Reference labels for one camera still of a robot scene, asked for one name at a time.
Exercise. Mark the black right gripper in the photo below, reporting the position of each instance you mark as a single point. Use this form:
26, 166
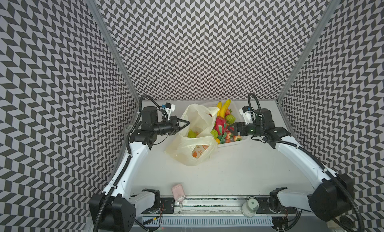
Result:
243, 130

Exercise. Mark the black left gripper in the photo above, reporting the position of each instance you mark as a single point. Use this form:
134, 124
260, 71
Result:
175, 126

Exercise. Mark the green fake custard apple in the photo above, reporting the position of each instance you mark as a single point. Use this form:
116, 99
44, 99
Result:
215, 134
230, 119
192, 134

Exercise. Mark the translucent cream plastic bag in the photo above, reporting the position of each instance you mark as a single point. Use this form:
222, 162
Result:
195, 143

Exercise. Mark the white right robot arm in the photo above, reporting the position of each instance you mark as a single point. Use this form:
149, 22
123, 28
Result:
327, 199

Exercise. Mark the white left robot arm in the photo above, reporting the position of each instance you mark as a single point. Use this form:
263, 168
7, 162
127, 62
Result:
115, 210

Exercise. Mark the pink fake dragon fruit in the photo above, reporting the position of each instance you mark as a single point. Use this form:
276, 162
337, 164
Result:
220, 125

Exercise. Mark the yellow fake banana bunch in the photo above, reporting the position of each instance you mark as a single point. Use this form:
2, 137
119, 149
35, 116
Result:
223, 107

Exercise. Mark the white plastic basket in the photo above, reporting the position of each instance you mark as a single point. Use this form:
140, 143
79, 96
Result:
233, 109

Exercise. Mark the pink cloth pad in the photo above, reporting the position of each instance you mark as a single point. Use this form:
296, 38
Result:
178, 193

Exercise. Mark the white green small bottle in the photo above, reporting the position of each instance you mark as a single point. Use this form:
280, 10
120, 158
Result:
250, 207

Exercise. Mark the white vent grille strip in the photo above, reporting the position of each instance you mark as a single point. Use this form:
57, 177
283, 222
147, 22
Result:
211, 222

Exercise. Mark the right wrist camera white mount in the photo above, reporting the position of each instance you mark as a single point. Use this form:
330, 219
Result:
247, 113

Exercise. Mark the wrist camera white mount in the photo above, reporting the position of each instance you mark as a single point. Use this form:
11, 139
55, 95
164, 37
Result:
169, 109
247, 113

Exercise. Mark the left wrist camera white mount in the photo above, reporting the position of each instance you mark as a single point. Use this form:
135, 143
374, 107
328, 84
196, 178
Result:
169, 109

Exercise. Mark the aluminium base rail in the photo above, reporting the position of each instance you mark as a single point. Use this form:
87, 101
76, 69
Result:
218, 206

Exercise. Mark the aluminium corner post right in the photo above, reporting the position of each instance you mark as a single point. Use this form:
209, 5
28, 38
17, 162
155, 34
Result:
329, 11

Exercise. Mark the aluminium corner post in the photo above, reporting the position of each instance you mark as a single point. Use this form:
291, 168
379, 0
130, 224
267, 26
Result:
329, 11
94, 10

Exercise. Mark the aluminium corner post left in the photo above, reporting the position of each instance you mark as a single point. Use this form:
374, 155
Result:
94, 10

